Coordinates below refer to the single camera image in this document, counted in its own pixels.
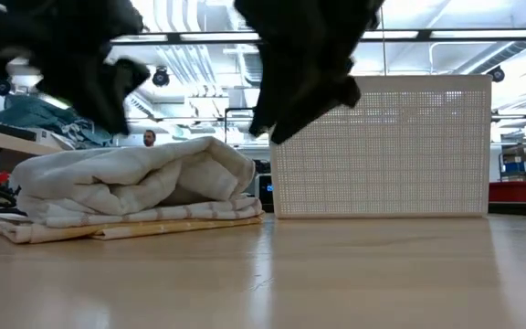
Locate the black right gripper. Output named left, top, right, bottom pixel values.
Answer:
left=233, top=0, right=385, bottom=146

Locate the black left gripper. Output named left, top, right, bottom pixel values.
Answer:
left=0, top=0, right=148, bottom=137

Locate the plain white towel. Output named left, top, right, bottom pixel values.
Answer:
left=10, top=135, right=258, bottom=225

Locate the yellow checked towel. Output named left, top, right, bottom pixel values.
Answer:
left=0, top=213, right=267, bottom=245

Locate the white towel with pink stripes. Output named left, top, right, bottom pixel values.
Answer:
left=16, top=195, right=264, bottom=228

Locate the flat white box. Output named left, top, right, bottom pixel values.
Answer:
left=34, top=127, right=77, bottom=151

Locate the blue cloth pile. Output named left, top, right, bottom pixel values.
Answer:
left=0, top=93, right=113, bottom=147

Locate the small device with blue display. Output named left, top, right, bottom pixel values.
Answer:
left=254, top=173, right=274, bottom=207

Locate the wooden side table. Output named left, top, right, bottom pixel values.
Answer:
left=0, top=127, right=63, bottom=184

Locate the white perforated plastic basket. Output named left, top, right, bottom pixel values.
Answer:
left=269, top=74, right=494, bottom=219

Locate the blue storage box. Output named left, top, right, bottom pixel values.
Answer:
left=500, top=154, right=526, bottom=175

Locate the black right wrist camera housing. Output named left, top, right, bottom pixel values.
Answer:
left=331, top=75, right=363, bottom=110

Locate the black ceiling rail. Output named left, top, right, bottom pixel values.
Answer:
left=110, top=27, right=526, bottom=45

